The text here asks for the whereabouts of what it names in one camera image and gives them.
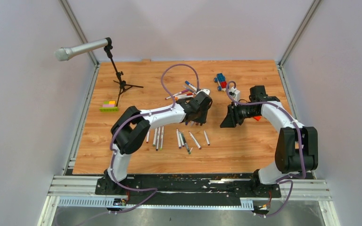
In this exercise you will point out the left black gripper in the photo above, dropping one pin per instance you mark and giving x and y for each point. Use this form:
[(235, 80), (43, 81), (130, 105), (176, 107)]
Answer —
[(203, 119)]

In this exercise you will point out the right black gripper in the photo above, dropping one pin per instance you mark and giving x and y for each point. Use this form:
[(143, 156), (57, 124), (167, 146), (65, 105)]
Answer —
[(229, 121)]

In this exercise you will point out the orange capped white marker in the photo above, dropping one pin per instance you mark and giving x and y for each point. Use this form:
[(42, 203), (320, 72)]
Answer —
[(181, 96)]

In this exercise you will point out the red capped white marker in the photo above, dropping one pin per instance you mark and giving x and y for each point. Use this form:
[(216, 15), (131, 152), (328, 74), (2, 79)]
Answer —
[(187, 98)]

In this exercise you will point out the blue capped white marker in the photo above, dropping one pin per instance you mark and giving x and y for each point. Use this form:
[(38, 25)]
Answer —
[(191, 86)]

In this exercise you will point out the black capped white marker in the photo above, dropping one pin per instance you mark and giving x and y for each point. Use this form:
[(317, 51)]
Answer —
[(206, 138)]

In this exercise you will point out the brown capped white marker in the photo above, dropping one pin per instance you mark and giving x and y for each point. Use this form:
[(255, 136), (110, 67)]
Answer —
[(195, 140)]

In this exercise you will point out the dark blue capped marker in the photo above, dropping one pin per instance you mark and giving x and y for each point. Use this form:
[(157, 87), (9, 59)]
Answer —
[(181, 139)]

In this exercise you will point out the silver grey pen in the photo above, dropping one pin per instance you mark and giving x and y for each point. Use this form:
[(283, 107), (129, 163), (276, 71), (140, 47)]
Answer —
[(185, 143)]

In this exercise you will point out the light green white marker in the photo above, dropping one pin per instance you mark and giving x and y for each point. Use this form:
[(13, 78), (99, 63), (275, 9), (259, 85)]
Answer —
[(162, 138)]

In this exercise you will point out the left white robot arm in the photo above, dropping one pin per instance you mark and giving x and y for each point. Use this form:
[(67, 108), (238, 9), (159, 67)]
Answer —
[(130, 130)]

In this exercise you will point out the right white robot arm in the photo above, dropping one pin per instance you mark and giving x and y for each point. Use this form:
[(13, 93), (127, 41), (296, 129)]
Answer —
[(297, 146)]

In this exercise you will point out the blue red toy brick car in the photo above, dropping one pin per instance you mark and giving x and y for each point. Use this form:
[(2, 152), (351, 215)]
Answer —
[(221, 82)]

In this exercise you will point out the black microphone tripod stand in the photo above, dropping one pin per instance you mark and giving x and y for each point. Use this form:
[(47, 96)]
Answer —
[(123, 85)]

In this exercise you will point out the green pink toy brick stack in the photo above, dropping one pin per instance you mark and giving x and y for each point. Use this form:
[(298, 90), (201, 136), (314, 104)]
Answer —
[(109, 106)]

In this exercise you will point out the silver microphone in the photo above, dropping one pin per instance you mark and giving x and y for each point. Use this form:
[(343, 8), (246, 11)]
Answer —
[(67, 53)]

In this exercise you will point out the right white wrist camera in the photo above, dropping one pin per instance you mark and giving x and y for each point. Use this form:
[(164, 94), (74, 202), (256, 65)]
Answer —
[(234, 93)]

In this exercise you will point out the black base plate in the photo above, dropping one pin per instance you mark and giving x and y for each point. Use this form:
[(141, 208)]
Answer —
[(188, 189)]

